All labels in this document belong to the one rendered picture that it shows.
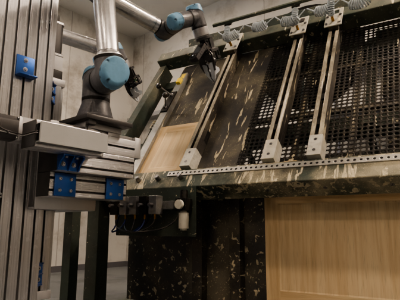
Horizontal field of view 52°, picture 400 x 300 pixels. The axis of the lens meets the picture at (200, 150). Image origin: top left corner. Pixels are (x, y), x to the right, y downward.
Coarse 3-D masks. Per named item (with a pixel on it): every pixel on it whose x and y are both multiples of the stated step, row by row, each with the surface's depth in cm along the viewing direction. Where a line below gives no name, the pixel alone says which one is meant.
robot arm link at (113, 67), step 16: (96, 0) 162; (112, 0) 164; (96, 16) 162; (112, 16) 163; (96, 32) 162; (112, 32) 161; (112, 48) 160; (96, 64) 159; (112, 64) 156; (96, 80) 160; (112, 80) 156
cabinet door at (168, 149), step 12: (168, 132) 249; (180, 132) 244; (192, 132) 238; (156, 144) 246; (168, 144) 241; (180, 144) 235; (156, 156) 237; (168, 156) 232; (180, 156) 227; (144, 168) 233; (156, 168) 228; (168, 168) 223; (180, 168) 219
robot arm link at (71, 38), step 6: (66, 30) 216; (66, 36) 214; (72, 36) 216; (78, 36) 217; (84, 36) 219; (66, 42) 216; (72, 42) 216; (78, 42) 217; (84, 42) 218; (90, 42) 219; (78, 48) 220; (84, 48) 220; (90, 48) 220; (96, 48) 221
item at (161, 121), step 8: (184, 80) 285; (176, 88) 280; (176, 96) 274; (168, 112) 265; (160, 120) 259; (152, 128) 256; (160, 128) 255; (152, 136) 250; (144, 144) 247; (152, 144) 247; (144, 152) 241; (136, 160) 239; (144, 160) 239; (136, 168) 233
